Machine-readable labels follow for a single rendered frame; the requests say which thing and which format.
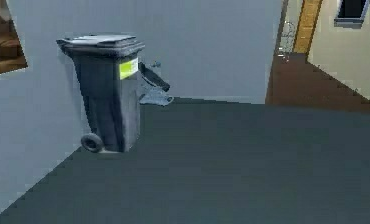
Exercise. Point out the brown framed wall picture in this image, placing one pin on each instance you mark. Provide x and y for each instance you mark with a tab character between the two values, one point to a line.
4	46

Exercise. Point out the dark window with grey frame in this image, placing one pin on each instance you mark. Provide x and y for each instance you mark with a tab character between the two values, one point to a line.
352	11

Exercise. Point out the grey exercise machine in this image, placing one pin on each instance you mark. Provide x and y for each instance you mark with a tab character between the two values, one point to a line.
154	87

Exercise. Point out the yellow wooden room door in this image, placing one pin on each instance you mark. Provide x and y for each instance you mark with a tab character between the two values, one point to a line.
306	26

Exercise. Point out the dark blue wheelie bin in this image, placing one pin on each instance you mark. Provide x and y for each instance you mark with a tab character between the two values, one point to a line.
106	100

